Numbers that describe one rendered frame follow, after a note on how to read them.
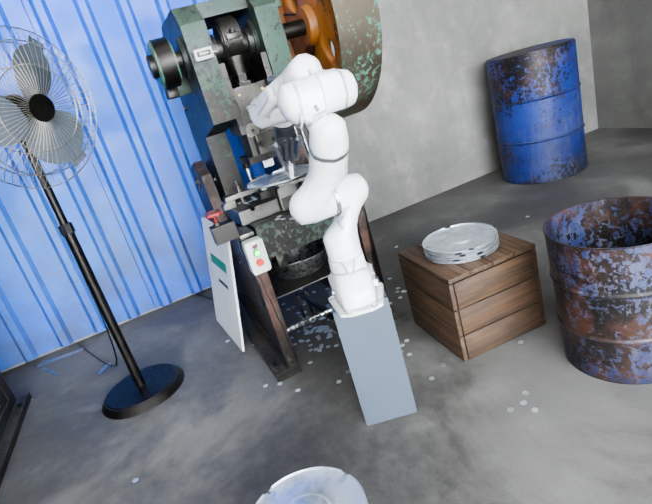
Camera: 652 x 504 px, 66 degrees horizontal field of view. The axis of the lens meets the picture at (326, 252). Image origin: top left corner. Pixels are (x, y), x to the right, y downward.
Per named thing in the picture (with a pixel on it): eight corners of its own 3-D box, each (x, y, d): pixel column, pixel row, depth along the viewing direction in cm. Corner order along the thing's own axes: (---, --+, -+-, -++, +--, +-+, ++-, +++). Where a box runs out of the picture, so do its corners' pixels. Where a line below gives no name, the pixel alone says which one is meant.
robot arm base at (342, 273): (393, 305, 151) (382, 263, 146) (333, 322, 151) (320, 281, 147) (379, 277, 172) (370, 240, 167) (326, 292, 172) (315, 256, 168)
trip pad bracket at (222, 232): (250, 263, 202) (234, 217, 195) (227, 272, 199) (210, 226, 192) (246, 259, 207) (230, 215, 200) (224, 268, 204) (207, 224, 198)
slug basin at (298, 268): (347, 264, 229) (342, 244, 226) (279, 293, 219) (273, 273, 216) (319, 248, 260) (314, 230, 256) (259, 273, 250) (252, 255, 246)
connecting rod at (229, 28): (268, 97, 206) (241, 7, 194) (240, 105, 202) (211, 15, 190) (255, 99, 224) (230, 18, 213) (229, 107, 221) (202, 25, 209)
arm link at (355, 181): (388, 243, 159) (369, 169, 151) (336, 265, 154) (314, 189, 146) (372, 237, 169) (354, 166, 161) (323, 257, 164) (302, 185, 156)
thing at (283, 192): (318, 205, 203) (309, 173, 199) (287, 217, 199) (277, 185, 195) (297, 198, 226) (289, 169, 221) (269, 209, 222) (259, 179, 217)
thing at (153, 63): (316, 46, 211) (304, 0, 204) (160, 90, 191) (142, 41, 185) (301, 50, 226) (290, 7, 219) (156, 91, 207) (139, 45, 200)
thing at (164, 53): (201, 89, 196) (180, 29, 188) (172, 97, 193) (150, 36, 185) (192, 93, 216) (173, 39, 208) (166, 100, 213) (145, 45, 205)
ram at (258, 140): (288, 146, 211) (267, 74, 201) (255, 157, 207) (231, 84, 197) (276, 145, 226) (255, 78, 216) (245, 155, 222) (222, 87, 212)
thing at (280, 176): (257, 192, 195) (257, 190, 195) (240, 185, 221) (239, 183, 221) (323, 168, 204) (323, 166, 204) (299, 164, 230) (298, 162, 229)
